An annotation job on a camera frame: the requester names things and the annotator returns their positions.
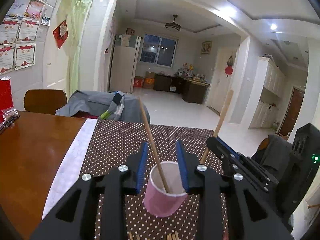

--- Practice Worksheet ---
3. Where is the grey jacket on chair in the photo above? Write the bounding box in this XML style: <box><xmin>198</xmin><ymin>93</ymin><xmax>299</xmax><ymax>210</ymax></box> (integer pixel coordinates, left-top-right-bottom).
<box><xmin>55</xmin><ymin>90</ymin><xmax>143</xmax><ymax>123</ymax></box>

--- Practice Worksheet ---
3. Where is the small framed picture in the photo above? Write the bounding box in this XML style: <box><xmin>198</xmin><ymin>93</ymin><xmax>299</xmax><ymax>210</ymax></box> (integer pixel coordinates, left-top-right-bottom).
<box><xmin>201</xmin><ymin>41</ymin><xmax>213</xmax><ymax>54</ymax></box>

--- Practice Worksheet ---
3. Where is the wooden chopstick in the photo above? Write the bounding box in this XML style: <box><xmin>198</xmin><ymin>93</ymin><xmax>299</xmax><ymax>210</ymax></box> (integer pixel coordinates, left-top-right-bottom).
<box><xmin>200</xmin><ymin>90</ymin><xmax>234</xmax><ymax>165</ymax></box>
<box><xmin>138</xmin><ymin>97</ymin><xmax>170</xmax><ymax>193</ymax></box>

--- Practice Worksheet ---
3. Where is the round ceiling fan lamp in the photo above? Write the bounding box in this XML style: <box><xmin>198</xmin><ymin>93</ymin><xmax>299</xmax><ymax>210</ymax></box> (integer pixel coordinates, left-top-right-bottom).
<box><xmin>165</xmin><ymin>14</ymin><xmax>181</xmax><ymax>32</ymax></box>

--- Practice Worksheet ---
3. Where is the white refrigerator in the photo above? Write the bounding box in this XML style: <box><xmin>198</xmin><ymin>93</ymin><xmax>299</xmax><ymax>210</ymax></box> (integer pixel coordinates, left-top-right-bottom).
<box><xmin>109</xmin><ymin>34</ymin><xmax>142</xmax><ymax>93</ymax></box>

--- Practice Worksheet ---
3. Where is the green door curtain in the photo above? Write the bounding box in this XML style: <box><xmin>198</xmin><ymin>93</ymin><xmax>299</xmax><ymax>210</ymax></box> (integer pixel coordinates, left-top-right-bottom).
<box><xmin>56</xmin><ymin>0</ymin><xmax>92</xmax><ymax>96</ymax></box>

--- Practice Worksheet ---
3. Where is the red diamond wall decoration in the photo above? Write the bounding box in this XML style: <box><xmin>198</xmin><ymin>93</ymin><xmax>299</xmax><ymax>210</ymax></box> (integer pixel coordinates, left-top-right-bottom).
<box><xmin>53</xmin><ymin>20</ymin><xmax>68</xmax><ymax>49</ymax></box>

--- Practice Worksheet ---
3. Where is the window with bars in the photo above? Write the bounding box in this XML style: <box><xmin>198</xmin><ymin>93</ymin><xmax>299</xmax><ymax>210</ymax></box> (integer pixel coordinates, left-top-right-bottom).
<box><xmin>140</xmin><ymin>34</ymin><xmax>178</xmax><ymax>68</ymax></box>

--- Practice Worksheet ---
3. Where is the pink paper cup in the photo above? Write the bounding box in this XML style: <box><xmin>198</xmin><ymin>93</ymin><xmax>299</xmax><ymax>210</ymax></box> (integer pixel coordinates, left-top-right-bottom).
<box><xmin>143</xmin><ymin>161</ymin><xmax>187</xmax><ymax>217</ymax></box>

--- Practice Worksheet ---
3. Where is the dark jacket on chair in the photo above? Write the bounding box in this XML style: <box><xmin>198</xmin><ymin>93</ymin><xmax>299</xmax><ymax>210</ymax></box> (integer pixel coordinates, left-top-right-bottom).
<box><xmin>251</xmin><ymin>134</ymin><xmax>292</xmax><ymax>180</ymax></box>

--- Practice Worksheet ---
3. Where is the red tote bag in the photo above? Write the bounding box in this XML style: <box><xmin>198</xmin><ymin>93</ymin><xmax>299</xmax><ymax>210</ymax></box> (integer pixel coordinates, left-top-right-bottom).
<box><xmin>0</xmin><ymin>76</ymin><xmax>14</xmax><ymax>123</ymax></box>

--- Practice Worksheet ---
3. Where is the clear plastic packet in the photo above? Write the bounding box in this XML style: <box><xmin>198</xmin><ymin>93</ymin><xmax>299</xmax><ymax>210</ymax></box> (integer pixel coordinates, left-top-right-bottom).
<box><xmin>1</xmin><ymin>107</ymin><xmax>20</xmax><ymax>130</ymax></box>

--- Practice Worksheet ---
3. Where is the white tall cabinet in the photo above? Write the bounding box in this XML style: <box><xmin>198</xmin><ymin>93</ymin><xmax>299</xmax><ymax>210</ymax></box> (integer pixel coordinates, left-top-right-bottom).
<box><xmin>248</xmin><ymin>57</ymin><xmax>286</xmax><ymax>129</ymax></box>

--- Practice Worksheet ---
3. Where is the dark wooden desk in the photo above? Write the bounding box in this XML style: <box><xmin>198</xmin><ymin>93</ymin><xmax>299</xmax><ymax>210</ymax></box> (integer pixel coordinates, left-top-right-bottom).
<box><xmin>153</xmin><ymin>74</ymin><xmax>209</xmax><ymax>104</ymax></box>

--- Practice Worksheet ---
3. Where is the red door ornament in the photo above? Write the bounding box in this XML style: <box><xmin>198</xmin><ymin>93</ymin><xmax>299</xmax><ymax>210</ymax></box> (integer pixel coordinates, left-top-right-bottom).
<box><xmin>224</xmin><ymin>55</ymin><xmax>234</xmax><ymax>77</ymax></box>

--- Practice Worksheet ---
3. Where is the brown wooden chair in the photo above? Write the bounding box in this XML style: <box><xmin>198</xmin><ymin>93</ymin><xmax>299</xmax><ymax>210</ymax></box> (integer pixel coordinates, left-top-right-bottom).
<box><xmin>23</xmin><ymin>89</ymin><xmax>67</xmax><ymax>115</ymax></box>

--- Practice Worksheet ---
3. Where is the brown polka dot mat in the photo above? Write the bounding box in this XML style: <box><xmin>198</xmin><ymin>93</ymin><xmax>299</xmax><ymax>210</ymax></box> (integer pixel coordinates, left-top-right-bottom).
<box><xmin>80</xmin><ymin>118</ymin><xmax>230</xmax><ymax>240</ymax></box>

